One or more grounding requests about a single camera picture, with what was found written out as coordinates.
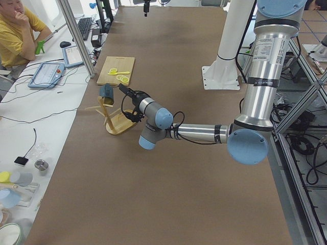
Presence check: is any dark green cup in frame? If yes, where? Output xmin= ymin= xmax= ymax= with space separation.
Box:
xmin=99 ymin=83 xmax=114 ymax=105

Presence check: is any wooden cup rack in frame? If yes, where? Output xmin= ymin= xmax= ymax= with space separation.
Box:
xmin=85 ymin=95 xmax=136 ymax=135

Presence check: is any silver metal cup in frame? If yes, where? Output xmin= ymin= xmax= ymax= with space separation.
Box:
xmin=34 ymin=159 xmax=49 ymax=177

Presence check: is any grey cup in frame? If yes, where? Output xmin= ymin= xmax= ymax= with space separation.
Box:
xmin=9 ymin=171 xmax=33 ymax=187

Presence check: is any yellow cup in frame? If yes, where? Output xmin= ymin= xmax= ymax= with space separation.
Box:
xmin=0 ymin=171 xmax=11 ymax=183

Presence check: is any light blue cup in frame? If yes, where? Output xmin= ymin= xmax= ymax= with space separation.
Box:
xmin=0 ymin=188 xmax=20 ymax=208

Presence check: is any yellow lemon slice toy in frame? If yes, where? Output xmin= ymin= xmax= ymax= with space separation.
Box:
xmin=108 ymin=68 xmax=118 ymax=75

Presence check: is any wooden cutting board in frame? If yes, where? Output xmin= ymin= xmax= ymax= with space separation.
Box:
xmin=97 ymin=56 xmax=135 ymax=86

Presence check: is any black power adapter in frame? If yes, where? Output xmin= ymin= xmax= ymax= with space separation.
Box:
xmin=91 ymin=28 xmax=102 ymax=48

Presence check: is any blue teach pendant far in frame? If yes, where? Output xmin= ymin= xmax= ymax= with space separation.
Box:
xmin=61 ymin=45 xmax=84 ymax=68

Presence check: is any blue teach pendant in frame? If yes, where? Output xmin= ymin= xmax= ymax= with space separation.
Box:
xmin=28 ymin=62 xmax=65 ymax=89
xmin=61 ymin=45 xmax=84 ymax=68

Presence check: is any black keyboard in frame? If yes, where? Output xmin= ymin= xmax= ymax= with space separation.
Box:
xmin=77 ymin=17 xmax=93 ymax=41

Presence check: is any black computer mouse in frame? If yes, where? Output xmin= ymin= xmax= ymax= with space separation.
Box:
xmin=59 ymin=41 xmax=71 ymax=48

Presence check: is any blue teach pendant near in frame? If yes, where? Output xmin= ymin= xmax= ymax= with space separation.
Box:
xmin=28 ymin=62 xmax=65 ymax=89

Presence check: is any green clamp tool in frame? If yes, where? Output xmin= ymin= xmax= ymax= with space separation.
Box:
xmin=35 ymin=40 xmax=45 ymax=55

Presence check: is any person in yellow shirt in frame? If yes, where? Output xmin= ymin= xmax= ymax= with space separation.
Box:
xmin=1 ymin=1 xmax=51 ymax=69

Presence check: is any small black square pad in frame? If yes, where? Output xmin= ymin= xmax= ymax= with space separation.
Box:
xmin=14 ymin=156 xmax=29 ymax=166

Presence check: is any white green bowl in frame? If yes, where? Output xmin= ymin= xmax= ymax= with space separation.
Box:
xmin=1 ymin=223 xmax=21 ymax=245

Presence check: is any aluminium frame post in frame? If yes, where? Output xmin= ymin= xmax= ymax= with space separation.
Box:
xmin=58 ymin=0 xmax=95 ymax=78

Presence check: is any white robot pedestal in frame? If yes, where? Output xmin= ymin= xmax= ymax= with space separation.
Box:
xmin=202 ymin=0 xmax=256 ymax=90

